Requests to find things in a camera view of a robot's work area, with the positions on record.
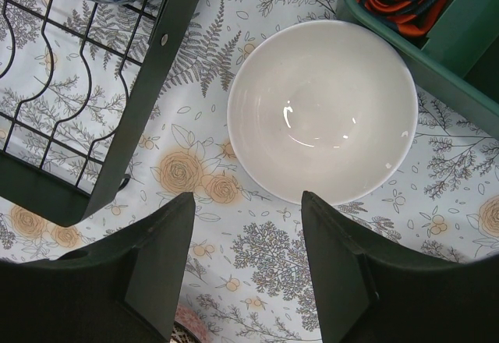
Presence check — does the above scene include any black wire dish rack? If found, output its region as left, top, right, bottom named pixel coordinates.
left=1, top=0, right=199, bottom=226

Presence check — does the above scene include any plain white bowl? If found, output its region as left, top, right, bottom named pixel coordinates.
left=227, top=20, right=418, bottom=205

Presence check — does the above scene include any green compartment tray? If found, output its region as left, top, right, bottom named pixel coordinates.
left=336, top=0, right=498, bottom=137

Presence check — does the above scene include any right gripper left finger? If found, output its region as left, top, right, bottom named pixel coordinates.
left=1, top=193, right=195, bottom=342

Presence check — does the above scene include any dark patterned bowl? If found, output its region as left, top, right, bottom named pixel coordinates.
left=170, top=304, right=210, bottom=343

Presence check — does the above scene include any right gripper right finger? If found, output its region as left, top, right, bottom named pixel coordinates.
left=301, top=192, right=498, bottom=342

